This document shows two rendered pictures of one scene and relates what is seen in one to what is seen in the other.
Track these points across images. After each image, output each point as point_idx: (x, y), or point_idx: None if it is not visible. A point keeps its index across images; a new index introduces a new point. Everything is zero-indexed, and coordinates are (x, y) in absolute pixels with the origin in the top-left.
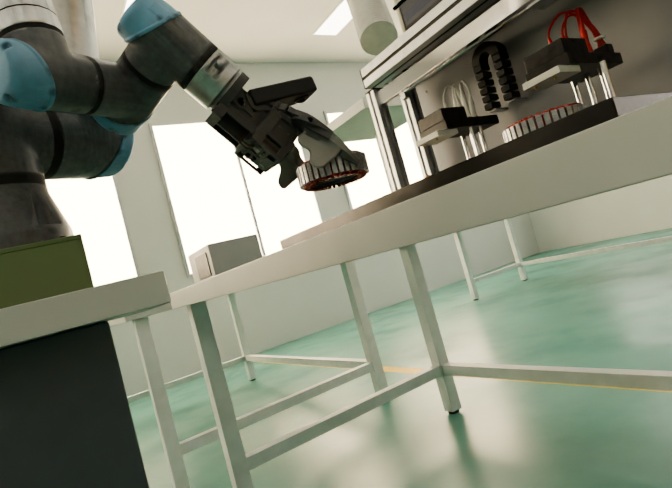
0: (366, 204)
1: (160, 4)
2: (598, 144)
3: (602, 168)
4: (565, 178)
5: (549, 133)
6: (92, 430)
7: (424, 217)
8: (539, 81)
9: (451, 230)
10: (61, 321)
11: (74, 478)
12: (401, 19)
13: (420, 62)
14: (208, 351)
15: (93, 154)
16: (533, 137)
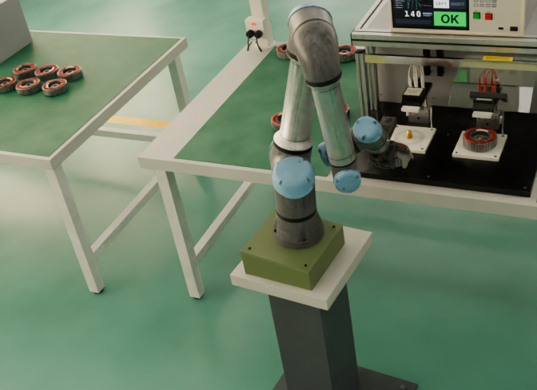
0: (418, 179)
1: (379, 127)
2: (527, 208)
3: (527, 213)
4: (516, 212)
5: (510, 192)
6: (340, 291)
7: (461, 203)
8: (480, 117)
9: (471, 210)
10: (357, 263)
11: (338, 308)
12: (391, 20)
13: (404, 57)
14: (174, 195)
15: None
16: (504, 190)
